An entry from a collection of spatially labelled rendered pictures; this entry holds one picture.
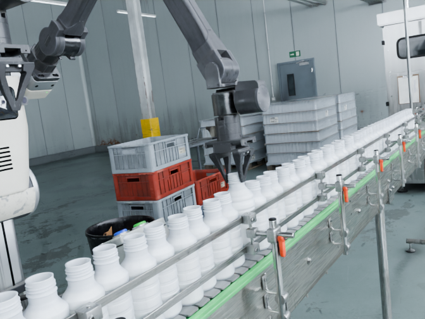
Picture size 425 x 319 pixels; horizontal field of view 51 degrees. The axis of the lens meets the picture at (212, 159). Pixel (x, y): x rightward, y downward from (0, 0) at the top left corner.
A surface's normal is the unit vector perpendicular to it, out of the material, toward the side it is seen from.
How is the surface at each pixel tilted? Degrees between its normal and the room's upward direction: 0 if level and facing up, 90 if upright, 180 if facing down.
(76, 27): 141
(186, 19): 88
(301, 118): 90
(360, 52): 90
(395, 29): 90
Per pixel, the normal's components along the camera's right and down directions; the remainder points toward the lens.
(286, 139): -0.52, 0.18
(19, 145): 0.83, -0.03
